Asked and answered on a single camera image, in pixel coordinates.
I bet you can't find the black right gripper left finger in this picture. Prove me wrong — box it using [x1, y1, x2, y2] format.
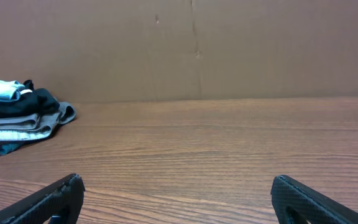
[0, 174, 85, 224]

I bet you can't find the black folded garment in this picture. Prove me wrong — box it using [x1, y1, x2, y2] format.
[0, 80, 60, 118]

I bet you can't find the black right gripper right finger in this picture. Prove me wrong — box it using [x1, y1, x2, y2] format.
[270, 175, 358, 224]

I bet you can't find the brown cardboard back panel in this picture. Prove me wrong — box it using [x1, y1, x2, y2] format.
[0, 0, 358, 103]

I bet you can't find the grey folded garment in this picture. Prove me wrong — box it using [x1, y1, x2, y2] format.
[0, 102, 76, 142]

